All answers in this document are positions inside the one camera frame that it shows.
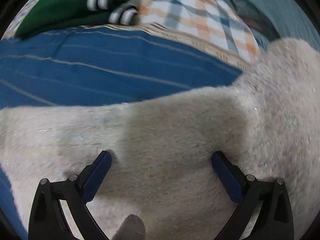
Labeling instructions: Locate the blue striped plaid bedsheet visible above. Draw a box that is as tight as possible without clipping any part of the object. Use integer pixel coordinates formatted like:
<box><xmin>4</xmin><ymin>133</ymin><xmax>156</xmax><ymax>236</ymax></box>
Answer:
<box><xmin>0</xmin><ymin>0</ymin><xmax>262</xmax><ymax>240</ymax></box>

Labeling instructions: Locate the white fluffy sweater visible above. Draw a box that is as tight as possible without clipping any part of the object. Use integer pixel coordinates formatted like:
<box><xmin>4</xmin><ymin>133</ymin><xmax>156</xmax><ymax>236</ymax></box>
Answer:
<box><xmin>1</xmin><ymin>38</ymin><xmax>319</xmax><ymax>239</ymax></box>

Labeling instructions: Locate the green striped folded garment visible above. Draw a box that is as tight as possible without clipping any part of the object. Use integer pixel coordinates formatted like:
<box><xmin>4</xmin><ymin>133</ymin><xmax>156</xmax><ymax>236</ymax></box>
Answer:
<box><xmin>15</xmin><ymin>0</ymin><xmax>138</xmax><ymax>39</ymax></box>

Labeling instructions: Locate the teal blue blanket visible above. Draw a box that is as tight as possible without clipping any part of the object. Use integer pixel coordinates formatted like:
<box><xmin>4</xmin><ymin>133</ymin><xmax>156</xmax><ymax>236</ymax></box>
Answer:
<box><xmin>224</xmin><ymin>0</ymin><xmax>319</xmax><ymax>50</ymax></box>

